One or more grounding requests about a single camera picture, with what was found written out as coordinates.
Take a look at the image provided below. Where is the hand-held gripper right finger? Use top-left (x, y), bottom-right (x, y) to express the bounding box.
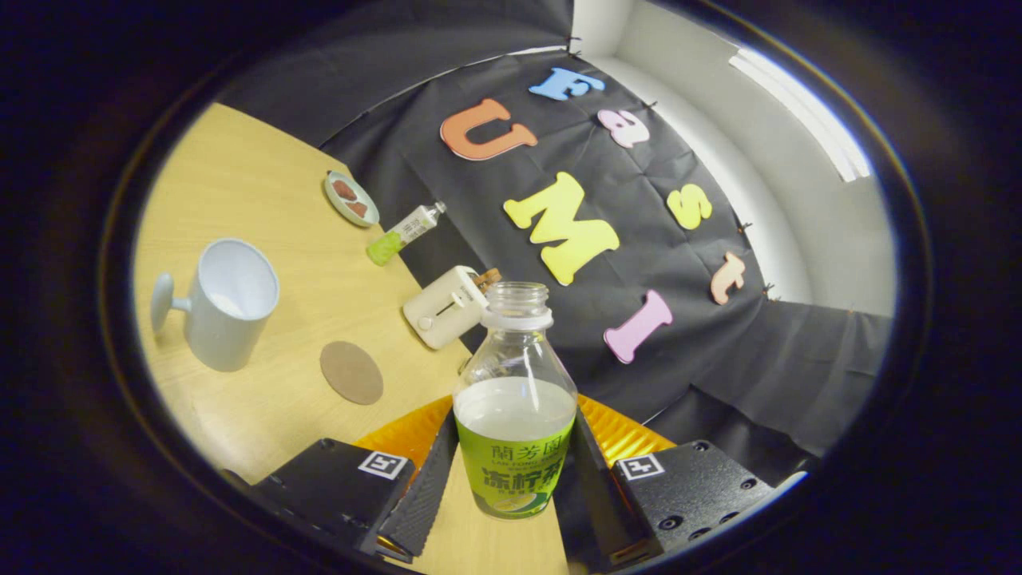
top-left (555, 394), bottom-right (777, 572)

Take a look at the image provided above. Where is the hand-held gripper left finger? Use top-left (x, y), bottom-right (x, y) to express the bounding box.
top-left (224, 395), bottom-right (460, 560)

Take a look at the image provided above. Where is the green label juice bottle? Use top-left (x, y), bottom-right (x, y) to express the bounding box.
top-left (453, 281), bottom-right (579, 521)

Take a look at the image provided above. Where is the brown round coaster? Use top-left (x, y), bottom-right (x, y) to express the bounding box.
top-left (319, 341), bottom-right (385, 406)

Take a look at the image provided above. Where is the white cup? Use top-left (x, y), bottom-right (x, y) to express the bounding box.
top-left (150, 238), bottom-right (281, 373)

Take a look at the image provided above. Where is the slim green drink bottle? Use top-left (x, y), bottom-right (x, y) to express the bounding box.
top-left (366, 201), bottom-right (447, 267)

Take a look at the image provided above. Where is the white toaster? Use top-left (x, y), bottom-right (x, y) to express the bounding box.
top-left (402, 265), bottom-right (489, 351)

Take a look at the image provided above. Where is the pale green plate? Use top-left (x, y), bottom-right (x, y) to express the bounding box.
top-left (324, 170), bottom-right (380, 228)

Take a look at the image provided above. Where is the wooden table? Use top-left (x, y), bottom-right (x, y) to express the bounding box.
top-left (132, 102), bottom-right (572, 575)

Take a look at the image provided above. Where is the ceiling light panel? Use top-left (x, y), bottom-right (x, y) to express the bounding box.
top-left (728, 48), bottom-right (873, 183)

